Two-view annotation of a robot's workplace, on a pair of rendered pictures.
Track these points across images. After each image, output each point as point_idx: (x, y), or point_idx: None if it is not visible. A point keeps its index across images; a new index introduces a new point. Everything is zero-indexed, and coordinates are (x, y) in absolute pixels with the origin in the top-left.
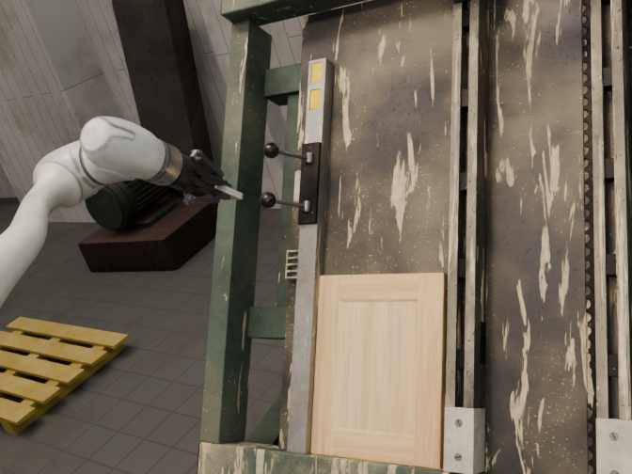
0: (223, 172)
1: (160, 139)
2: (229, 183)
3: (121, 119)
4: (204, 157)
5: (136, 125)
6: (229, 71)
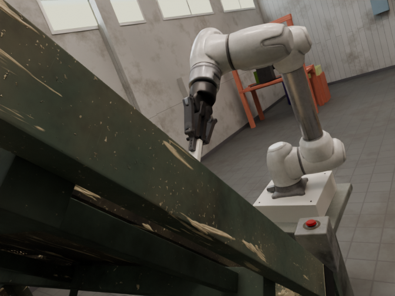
0: (184, 132)
1: (192, 67)
2: (188, 146)
3: (194, 40)
4: (184, 107)
5: (191, 49)
6: (100, 80)
